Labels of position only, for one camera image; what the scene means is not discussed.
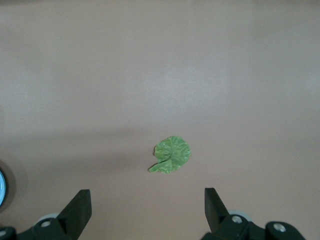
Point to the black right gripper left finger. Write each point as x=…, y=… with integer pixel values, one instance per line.
x=77, y=215

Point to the brown table cover sheet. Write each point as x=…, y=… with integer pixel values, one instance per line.
x=160, y=75

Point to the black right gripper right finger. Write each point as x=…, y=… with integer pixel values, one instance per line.
x=215, y=212

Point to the blue round plate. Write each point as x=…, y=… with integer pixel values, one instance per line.
x=1, y=187

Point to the green lettuce leaf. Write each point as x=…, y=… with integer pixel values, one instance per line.
x=175, y=152

